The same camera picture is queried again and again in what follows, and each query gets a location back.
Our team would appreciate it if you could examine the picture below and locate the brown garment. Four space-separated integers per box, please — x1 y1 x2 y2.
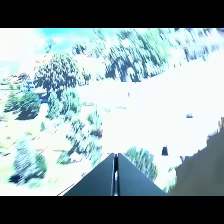
168 116 224 197

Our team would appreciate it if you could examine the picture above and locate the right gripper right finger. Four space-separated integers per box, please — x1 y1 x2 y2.
116 152 168 197

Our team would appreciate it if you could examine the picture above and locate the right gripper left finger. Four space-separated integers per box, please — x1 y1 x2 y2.
64 153 116 197

